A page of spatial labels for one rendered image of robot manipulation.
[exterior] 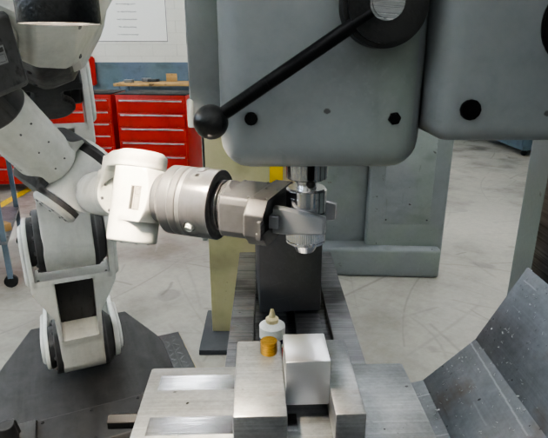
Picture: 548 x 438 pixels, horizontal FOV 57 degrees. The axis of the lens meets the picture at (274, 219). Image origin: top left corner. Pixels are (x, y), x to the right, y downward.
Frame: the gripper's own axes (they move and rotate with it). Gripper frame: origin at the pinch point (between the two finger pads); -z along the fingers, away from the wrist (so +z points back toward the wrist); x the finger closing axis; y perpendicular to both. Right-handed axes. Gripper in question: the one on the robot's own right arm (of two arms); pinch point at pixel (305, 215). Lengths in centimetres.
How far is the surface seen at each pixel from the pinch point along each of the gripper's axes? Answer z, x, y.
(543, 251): -30.0, 24.6, 9.7
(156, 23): 501, 774, -56
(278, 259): 12.7, 27.9, 19.1
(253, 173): 69, 157, 37
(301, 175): 0.0, -2.4, -5.3
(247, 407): 2.7, -11.7, 19.2
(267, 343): 4.1, -1.7, 17.4
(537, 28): -20.7, -5.0, -20.4
